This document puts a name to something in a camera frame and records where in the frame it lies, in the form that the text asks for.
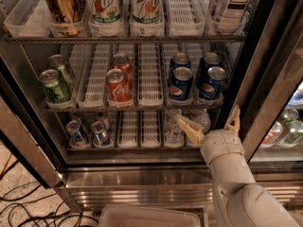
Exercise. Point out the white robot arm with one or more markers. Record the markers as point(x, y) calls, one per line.
point(238, 200)

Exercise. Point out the left clear water bottle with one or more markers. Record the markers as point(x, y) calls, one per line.
point(174, 136)

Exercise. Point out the rear red coca-cola can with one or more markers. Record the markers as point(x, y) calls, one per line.
point(123, 62)

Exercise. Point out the gold tall can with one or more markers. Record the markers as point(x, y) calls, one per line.
point(67, 13)

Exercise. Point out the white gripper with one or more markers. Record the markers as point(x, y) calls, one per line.
point(222, 145)

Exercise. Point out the top wire shelf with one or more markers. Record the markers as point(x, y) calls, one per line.
point(123, 40)

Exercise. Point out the front right blue silver can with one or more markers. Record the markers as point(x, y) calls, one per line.
point(101, 136)

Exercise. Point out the white tea bottle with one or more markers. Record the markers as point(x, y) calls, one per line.
point(226, 15)

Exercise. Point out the red coca-cola can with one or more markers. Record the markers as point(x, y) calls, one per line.
point(118, 86)
point(123, 62)

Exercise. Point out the front red coca-cola can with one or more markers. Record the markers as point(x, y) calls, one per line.
point(118, 86)

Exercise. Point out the glass fridge door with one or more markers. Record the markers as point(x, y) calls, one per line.
point(268, 71)

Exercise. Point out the blue silver can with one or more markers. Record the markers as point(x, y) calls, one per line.
point(101, 136)
point(76, 131)
point(103, 116)

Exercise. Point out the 7up bottle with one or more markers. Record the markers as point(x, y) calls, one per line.
point(105, 11)
point(146, 11)

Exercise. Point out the clear water bottle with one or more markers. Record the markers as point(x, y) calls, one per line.
point(174, 136)
point(202, 118)

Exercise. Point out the wire shelf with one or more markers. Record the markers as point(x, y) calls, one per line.
point(123, 40)
point(131, 108)

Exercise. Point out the front left blue silver can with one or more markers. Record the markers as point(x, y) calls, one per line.
point(76, 131)

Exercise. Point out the middle wire shelf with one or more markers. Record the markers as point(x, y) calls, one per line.
point(131, 108)

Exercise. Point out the rear right blue silver can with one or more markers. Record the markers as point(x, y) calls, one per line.
point(103, 116)

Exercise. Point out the left clear plastic bin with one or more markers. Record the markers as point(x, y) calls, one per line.
point(129, 216)

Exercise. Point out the green can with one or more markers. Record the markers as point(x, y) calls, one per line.
point(61, 64)
point(55, 87)

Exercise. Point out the empty white lane tray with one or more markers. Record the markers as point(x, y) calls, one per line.
point(149, 76)

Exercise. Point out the left 7up bottle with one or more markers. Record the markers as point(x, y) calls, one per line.
point(105, 11)

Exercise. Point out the right 7up bottle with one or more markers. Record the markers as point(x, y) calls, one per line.
point(146, 11)

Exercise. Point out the rear green can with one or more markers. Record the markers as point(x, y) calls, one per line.
point(61, 64)

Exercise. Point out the right clear water bottle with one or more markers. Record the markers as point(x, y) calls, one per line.
point(202, 118)

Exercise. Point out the front green can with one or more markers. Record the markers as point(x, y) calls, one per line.
point(55, 87)

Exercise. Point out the stainless steel fridge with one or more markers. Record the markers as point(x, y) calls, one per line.
point(136, 168)

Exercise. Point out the pepsi can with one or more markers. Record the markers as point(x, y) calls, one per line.
point(212, 83)
point(179, 59)
point(180, 84)
point(207, 60)

